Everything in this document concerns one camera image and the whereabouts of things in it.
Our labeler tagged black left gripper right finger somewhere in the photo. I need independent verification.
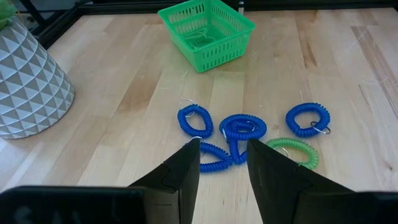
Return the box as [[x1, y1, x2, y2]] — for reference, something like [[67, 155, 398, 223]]
[[247, 138, 355, 224]]

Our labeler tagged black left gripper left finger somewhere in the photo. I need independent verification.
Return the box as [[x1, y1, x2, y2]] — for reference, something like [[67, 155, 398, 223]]
[[129, 138, 201, 224]]

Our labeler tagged green spiral wrist coil keychain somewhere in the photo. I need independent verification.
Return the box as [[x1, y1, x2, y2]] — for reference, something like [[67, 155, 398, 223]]
[[183, 30, 208, 47], [191, 34, 220, 51], [265, 137, 320, 170]]

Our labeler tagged green plastic basket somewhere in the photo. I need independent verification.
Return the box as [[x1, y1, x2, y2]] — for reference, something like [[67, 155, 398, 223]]
[[157, 0, 256, 74]]

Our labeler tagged white triangle pattern planter pot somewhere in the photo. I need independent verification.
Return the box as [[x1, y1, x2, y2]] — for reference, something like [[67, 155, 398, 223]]
[[0, 15, 76, 140]]

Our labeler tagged green artificial plant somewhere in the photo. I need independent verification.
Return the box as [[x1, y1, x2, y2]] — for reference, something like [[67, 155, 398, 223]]
[[0, 0, 18, 30]]

